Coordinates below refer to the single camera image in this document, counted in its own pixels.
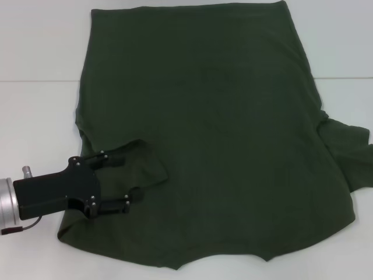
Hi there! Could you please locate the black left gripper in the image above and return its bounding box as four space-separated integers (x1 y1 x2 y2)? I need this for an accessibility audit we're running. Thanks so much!
13 149 144 221

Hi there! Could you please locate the dark green t-shirt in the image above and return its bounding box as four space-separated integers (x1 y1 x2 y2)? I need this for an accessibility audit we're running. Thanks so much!
57 0 373 262

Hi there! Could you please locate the thin left arm cable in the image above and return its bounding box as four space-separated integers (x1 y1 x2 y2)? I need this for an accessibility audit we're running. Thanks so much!
1 215 44 236

